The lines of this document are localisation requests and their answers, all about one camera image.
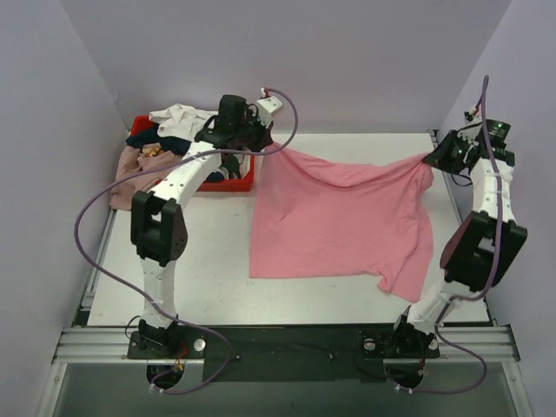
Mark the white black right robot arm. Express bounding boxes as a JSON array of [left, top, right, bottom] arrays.
[[387, 118, 527, 355]]

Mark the dark green t shirt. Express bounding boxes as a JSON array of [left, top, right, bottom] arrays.
[[221, 155, 242, 180]]

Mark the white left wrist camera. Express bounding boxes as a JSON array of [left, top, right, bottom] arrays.
[[255, 88, 283, 124]]

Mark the pink t shirt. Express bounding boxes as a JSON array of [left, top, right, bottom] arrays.
[[249, 149, 434, 302]]

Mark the white t shirt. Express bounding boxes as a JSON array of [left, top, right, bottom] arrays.
[[149, 103, 216, 142]]

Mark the red plastic bin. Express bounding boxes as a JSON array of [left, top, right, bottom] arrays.
[[130, 116, 256, 192]]

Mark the navy blue t shirt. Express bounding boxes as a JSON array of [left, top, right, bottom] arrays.
[[126, 126, 228, 182]]

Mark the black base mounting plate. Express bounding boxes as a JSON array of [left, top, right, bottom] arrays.
[[127, 324, 440, 387]]

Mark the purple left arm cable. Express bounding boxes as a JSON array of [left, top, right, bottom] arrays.
[[74, 86, 300, 396]]

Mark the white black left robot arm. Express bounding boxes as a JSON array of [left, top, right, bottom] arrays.
[[131, 93, 283, 358]]

